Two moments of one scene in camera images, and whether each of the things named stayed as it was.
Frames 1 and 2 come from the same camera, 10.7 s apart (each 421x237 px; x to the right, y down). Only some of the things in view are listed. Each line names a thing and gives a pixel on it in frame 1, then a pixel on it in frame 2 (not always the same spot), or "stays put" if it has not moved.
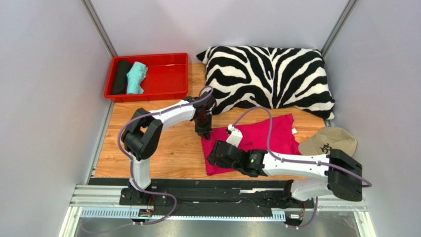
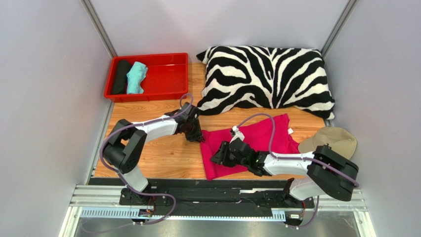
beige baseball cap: [327, 138] stays put
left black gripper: [206, 131] -> [197, 136]
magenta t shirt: [276, 136] stays put
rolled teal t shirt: [135, 76] stays put
